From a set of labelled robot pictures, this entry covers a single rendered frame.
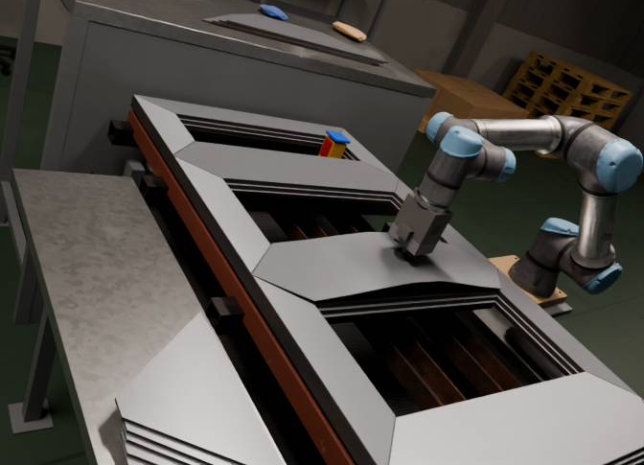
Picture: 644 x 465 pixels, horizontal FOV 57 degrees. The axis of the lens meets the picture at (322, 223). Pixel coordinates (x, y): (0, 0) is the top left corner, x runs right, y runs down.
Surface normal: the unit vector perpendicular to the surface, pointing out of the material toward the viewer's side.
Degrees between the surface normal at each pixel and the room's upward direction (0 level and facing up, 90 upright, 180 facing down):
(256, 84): 90
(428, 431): 0
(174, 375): 0
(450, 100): 90
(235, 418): 0
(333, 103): 90
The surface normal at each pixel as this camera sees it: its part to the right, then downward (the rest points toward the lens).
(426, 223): -0.72, 0.06
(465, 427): 0.37, -0.82
